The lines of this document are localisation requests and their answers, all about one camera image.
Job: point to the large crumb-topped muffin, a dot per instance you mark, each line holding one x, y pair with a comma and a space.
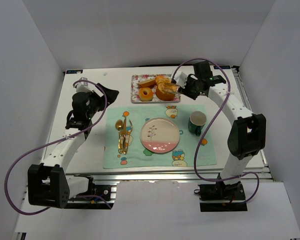
163, 96

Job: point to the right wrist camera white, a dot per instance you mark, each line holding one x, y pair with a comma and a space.
179, 78

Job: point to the ring donut bread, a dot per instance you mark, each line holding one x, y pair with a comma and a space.
145, 94

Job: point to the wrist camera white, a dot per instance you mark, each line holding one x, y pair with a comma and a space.
82, 86
179, 78

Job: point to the aluminium table frame rail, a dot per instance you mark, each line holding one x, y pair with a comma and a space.
249, 135

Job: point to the gold spoon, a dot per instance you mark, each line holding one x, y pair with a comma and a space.
118, 126

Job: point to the floral rectangular tray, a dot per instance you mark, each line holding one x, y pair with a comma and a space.
134, 87

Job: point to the pink white ceramic plate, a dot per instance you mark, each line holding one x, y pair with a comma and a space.
159, 135

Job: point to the blue label sticker left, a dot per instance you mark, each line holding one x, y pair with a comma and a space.
74, 71

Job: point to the green mug white inside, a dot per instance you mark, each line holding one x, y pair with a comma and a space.
196, 122

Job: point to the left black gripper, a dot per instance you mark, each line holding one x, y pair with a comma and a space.
100, 97

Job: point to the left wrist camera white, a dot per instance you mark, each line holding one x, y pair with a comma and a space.
82, 86

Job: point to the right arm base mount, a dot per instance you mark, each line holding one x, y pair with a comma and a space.
219, 197

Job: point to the sliced loaf bread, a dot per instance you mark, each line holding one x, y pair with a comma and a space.
149, 83

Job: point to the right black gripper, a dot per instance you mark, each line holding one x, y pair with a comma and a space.
187, 86

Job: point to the small round bun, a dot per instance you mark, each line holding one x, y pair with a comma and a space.
162, 79

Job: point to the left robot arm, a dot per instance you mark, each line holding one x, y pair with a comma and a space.
48, 185

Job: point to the silver metal tongs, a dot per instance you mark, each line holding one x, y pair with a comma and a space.
171, 88

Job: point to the mint cartoon placemat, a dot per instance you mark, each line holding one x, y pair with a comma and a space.
138, 156

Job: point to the blue label sticker right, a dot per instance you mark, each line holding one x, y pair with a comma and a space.
224, 67

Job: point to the gold knife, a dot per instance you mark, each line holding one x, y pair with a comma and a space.
124, 129

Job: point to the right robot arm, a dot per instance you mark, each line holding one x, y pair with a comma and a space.
222, 109

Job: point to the blue label sticker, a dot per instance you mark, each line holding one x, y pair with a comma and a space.
224, 67
74, 71

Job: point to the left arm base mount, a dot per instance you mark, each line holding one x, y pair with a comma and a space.
95, 192

